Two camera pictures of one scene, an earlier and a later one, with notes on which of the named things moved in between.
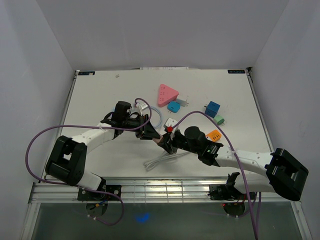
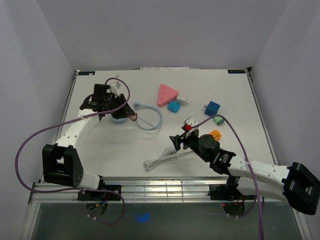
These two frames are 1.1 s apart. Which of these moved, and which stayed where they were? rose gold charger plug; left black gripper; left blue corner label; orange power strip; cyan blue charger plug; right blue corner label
Moved: left black gripper; rose gold charger plug
Stayed: cyan blue charger plug; right blue corner label; left blue corner label; orange power strip
